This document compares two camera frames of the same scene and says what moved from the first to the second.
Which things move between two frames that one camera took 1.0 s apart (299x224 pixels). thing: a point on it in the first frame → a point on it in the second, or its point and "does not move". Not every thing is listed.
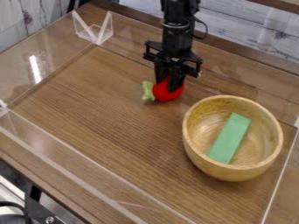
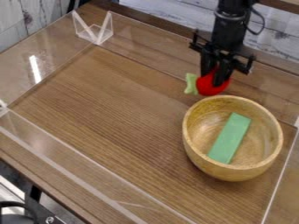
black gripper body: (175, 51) → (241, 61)
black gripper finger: (177, 78) → (224, 68)
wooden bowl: (233, 136) does not move
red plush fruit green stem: (158, 91) → (202, 84)
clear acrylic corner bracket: (94, 34) does not move
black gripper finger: (163, 69) → (209, 60)
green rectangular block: (228, 142) does not move
